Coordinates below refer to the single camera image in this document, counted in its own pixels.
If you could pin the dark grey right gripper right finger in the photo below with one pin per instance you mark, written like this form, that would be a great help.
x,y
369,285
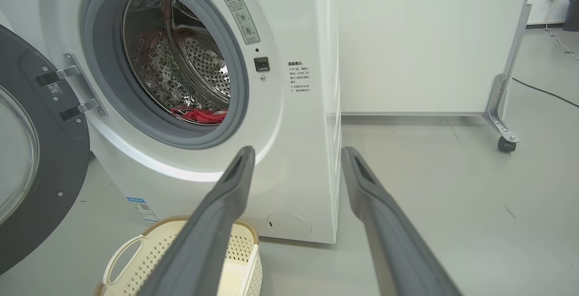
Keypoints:
x,y
393,241

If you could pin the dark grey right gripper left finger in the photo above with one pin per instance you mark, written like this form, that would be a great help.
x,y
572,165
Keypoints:
x,y
208,232

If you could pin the red and white jersey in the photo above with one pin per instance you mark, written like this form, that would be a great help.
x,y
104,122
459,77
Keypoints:
x,y
201,115

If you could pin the glass washing machine door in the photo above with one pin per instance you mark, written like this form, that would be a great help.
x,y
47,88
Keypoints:
x,y
54,160

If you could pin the cream perforated laundry basket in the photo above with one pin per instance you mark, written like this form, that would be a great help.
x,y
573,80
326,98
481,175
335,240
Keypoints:
x,y
149,250

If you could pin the white front-load washing machine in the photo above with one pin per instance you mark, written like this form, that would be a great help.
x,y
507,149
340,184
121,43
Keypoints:
x,y
294,151

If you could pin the black door latch socket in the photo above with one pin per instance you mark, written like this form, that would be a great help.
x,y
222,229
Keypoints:
x,y
261,64

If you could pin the steel washer drum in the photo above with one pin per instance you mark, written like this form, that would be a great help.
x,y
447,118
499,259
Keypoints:
x,y
181,56

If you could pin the metal door hinge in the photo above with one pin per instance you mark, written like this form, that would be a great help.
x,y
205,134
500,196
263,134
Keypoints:
x,y
79,72

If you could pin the black caster wheel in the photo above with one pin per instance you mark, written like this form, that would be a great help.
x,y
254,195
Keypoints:
x,y
506,145

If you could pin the black text notice sticker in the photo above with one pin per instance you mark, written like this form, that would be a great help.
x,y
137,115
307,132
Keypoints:
x,y
299,77

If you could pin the white partition board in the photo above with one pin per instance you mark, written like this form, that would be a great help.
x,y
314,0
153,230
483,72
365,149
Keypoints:
x,y
420,38

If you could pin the grey warning sticker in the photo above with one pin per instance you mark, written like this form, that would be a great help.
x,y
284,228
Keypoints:
x,y
239,14

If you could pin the dark waste bin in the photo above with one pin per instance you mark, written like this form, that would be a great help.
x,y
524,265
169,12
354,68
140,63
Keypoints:
x,y
571,14

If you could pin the metal partition leg bracket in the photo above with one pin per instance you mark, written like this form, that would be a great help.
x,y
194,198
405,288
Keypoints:
x,y
497,101

